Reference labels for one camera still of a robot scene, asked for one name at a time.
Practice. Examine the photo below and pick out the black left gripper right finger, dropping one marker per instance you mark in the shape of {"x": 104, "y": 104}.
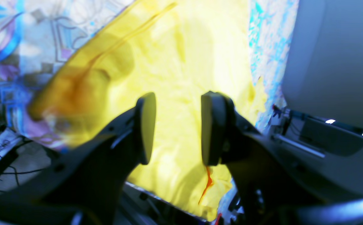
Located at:
{"x": 275, "y": 186}

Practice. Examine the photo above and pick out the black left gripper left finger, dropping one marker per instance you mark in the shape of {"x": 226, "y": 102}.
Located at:
{"x": 83, "y": 187}

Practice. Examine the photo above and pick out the yellow orange T-shirt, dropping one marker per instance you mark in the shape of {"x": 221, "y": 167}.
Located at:
{"x": 178, "y": 49}

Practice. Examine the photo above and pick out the patterned blue tile tablecloth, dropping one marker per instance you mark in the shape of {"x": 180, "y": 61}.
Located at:
{"x": 38, "y": 36}

